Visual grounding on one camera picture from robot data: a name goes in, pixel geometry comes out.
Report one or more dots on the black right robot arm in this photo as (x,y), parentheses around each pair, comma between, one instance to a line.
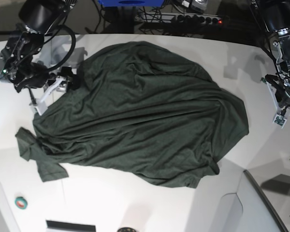
(41,21)

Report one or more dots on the grey monitor frame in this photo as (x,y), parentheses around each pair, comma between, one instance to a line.
(278,221)

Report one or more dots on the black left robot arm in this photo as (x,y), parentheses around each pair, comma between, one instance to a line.
(273,19)

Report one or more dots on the green red emergency button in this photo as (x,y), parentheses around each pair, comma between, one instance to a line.
(21,203)

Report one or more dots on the dark green t-shirt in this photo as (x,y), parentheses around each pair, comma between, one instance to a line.
(142,109)

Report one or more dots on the black round knob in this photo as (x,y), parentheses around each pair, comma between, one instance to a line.
(126,229)

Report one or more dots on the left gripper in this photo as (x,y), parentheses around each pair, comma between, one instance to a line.
(281,97)

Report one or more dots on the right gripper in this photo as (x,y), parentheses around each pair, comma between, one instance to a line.
(34,75)

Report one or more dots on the white power strip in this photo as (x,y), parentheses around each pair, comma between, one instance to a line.
(179,18)

